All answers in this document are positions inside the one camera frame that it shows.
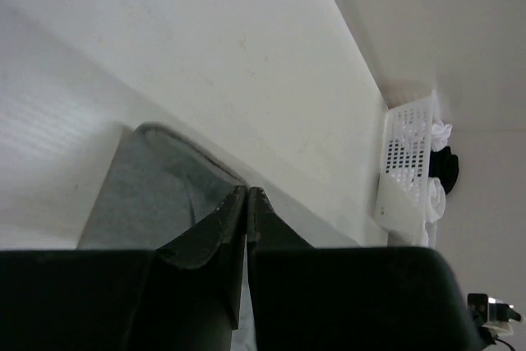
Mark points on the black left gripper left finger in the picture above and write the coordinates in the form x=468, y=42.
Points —
x=123, y=285

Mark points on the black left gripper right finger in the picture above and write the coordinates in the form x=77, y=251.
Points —
x=356, y=298

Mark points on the grey tank top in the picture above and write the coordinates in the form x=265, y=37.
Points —
x=159, y=185

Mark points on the white bundled tank top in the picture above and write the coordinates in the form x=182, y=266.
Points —
x=434, y=210

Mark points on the white crumpled tank top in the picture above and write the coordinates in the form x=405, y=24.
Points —
x=440, y=135

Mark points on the white perforated plastic basket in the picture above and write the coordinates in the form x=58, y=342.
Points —
x=402, y=194

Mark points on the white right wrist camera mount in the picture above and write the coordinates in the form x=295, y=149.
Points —
x=493, y=314

